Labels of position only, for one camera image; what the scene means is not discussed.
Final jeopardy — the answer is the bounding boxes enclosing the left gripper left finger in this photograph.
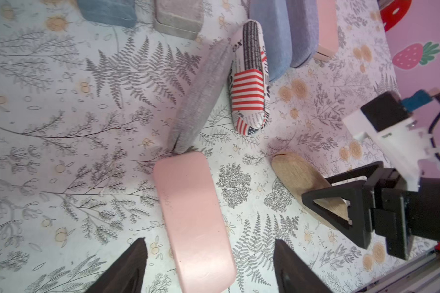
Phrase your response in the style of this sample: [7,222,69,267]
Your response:
[86,238,148,293]

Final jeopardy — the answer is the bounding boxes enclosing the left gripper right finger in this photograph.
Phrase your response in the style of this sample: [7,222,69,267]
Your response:
[273,239,332,293]

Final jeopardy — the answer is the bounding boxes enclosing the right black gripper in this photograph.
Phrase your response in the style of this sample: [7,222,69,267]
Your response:
[302,161,440,260]

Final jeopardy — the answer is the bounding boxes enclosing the olive glasses case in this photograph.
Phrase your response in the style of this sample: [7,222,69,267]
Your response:
[271,152,349,229]

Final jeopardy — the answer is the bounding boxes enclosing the pink case black glasses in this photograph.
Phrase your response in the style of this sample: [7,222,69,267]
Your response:
[153,152,237,293]

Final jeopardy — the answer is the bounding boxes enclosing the pink case round glasses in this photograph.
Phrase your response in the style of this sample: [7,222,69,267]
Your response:
[314,0,339,62]

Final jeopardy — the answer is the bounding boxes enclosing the grey case tan interior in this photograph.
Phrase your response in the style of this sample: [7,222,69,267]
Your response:
[286,0,319,68]

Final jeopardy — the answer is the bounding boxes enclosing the light blue case white glasses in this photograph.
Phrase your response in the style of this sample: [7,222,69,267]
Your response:
[249,0,292,81]

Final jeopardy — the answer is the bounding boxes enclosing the grey case mint interior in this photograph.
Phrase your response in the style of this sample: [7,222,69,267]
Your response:
[154,0,204,40]

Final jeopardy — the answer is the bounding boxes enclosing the blue-grey case purple glasses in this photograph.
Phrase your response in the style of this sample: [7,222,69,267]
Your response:
[77,0,138,28]

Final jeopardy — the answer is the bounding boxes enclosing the floral table mat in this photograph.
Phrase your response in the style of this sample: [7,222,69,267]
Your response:
[0,0,437,293]

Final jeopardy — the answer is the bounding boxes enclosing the aluminium rail frame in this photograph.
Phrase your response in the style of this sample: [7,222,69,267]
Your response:
[356,249,440,293]

